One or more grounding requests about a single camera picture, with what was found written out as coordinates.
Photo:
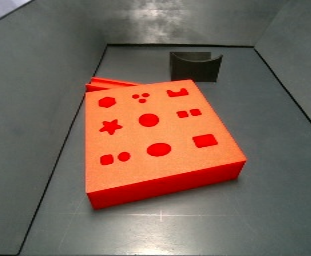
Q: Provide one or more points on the black curved fixture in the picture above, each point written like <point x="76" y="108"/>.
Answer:
<point x="194" y="65"/>

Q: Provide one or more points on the red shape sorting block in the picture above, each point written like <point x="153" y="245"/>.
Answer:
<point x="155" y="141"/>

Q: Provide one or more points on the red arch object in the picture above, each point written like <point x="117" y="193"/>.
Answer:
<point x="103" y="84"/>

